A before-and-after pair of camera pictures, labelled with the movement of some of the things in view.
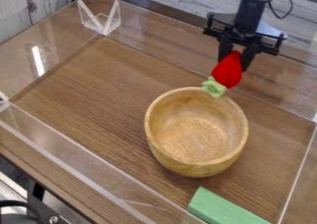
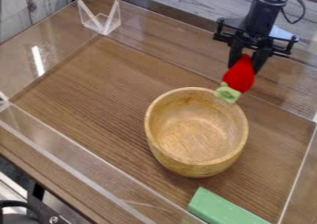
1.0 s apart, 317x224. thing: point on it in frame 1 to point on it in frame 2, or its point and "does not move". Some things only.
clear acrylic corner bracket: (101, 23) does not move
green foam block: (220, 209) does not move
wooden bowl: (195, 131) does not move
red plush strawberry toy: (224, 74) to (238, 79)
